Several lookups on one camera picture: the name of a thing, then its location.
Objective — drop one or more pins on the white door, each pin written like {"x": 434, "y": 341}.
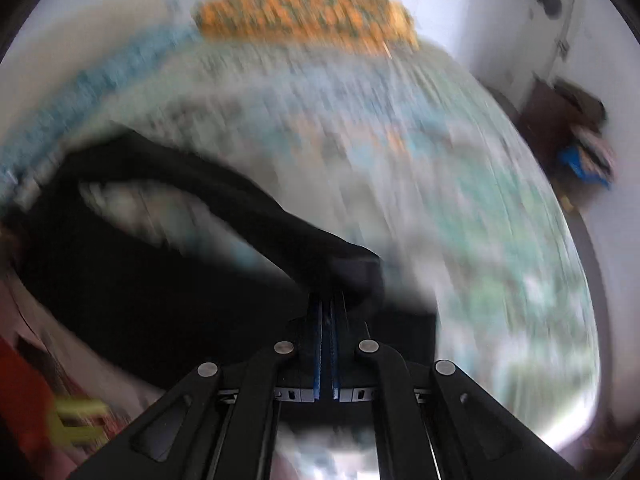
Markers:
{"x": 530, "y": 40}

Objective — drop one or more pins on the pile of colourful clothes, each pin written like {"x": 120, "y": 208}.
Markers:
{"x": 585, "y": 160}

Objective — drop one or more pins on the folded dark clothes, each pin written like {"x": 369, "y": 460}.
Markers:
{"x": 580, "y": 100}

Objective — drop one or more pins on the bed with floral sheet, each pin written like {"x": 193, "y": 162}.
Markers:
{"x": 400, "y": 185}

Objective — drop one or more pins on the cream padded headboard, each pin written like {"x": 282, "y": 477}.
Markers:
{"x": 60, "y": 40}

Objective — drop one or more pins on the brown wooden cabinet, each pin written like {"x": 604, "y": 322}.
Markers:
{"x": 545, "y": 120}

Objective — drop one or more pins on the orange floral pillow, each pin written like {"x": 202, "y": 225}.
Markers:
{"x": 300, "y": 15}

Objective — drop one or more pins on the person's left forearm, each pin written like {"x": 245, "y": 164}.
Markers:
{"x": 20, "y": 390}

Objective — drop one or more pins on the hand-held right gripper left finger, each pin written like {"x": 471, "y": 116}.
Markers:
{"x": 318, "y": 360}

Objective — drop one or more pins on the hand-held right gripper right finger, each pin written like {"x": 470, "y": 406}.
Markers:
{"x": 335, "y": 360}

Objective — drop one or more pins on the black pants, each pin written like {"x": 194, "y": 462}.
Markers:
{"x": 150, "y": 310}

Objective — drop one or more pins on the blue floral pillow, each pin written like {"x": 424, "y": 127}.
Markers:
{"x": 125, "y": 60}
{"x": 25, "y": 155}

